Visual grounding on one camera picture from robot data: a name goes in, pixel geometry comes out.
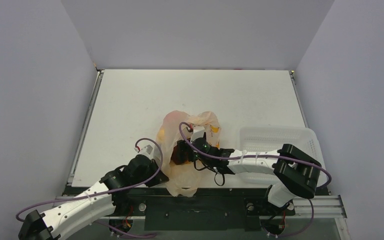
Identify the orange translucent plastic bag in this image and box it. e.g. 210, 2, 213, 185
156, 110, 222, 197

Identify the dark red fake fruit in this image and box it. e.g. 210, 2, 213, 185
170, 146, 191, 165

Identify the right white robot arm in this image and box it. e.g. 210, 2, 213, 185
175, 137, 321, 214

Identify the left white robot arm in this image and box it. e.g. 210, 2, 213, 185
18, 154, 169, 240

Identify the yellow fake fruit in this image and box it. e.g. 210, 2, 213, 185
157, 128, 165, 141

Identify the white perforated plastic tray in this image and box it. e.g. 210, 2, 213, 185
236, 125, 325, 188

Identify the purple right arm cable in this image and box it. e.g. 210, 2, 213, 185
178, 121, 333, 239

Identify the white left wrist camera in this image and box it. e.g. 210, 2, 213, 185
138, 145, 154, 160

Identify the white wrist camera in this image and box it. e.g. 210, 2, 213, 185
138, 145, 154, 160
190, 125, 206, 143

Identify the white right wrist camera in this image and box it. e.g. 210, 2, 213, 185
190, 125, 206, 143

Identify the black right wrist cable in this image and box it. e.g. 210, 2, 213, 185
191, 160, 228, 187

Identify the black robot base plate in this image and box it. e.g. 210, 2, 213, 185
62, 186, 297, 233

